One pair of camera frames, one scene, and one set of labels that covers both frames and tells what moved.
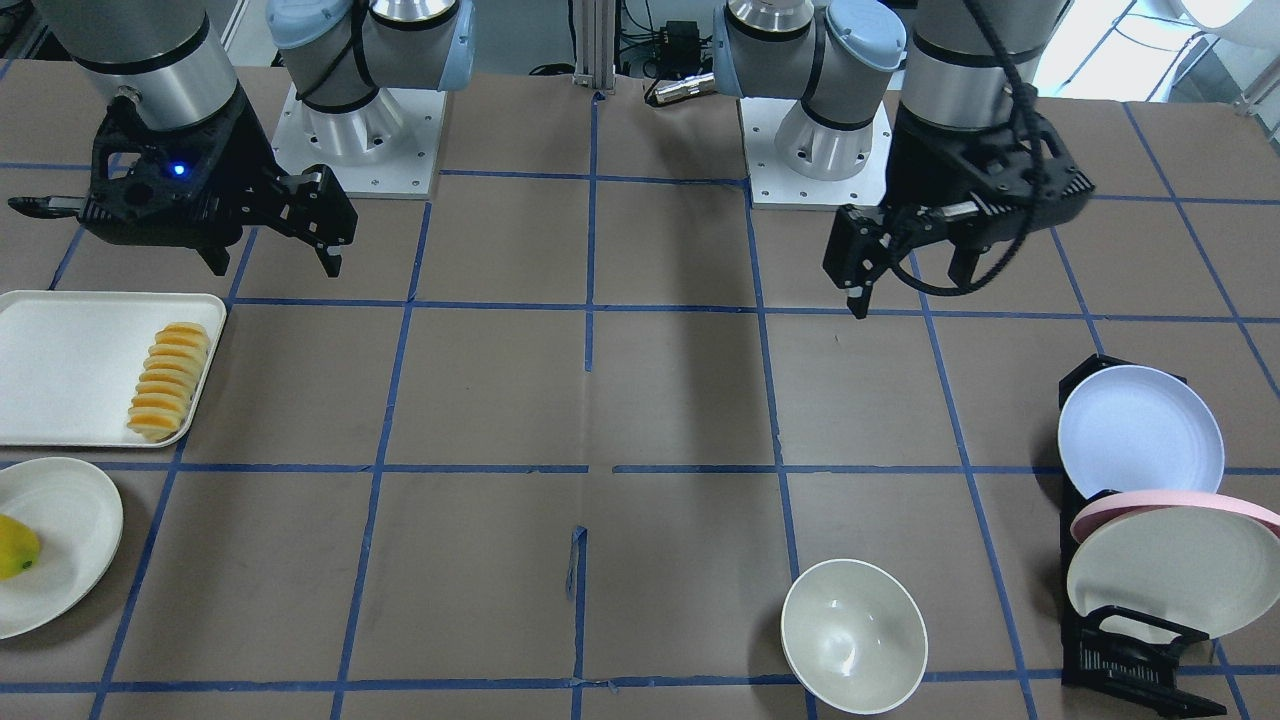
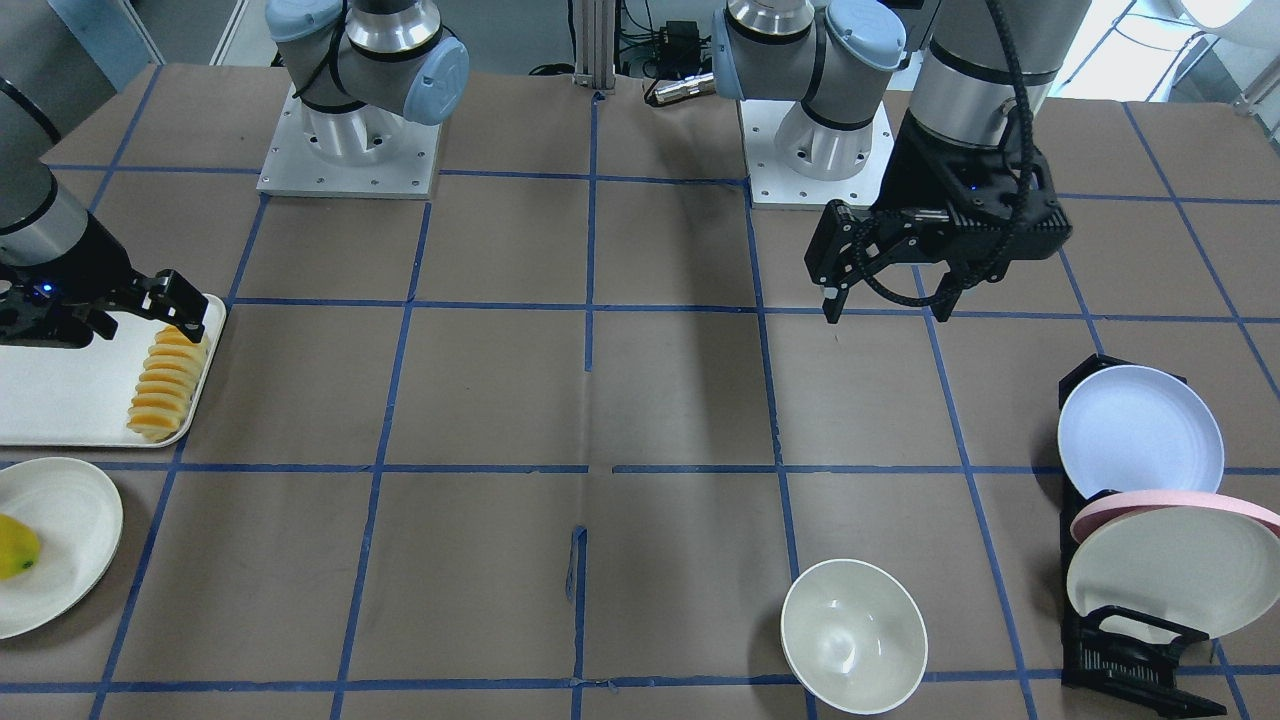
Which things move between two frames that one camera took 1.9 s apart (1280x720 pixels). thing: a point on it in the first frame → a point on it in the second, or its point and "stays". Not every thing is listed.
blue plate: (1139, 428) stays
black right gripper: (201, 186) → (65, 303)
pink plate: (1170, 498) stays
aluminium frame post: (595, 44) stays
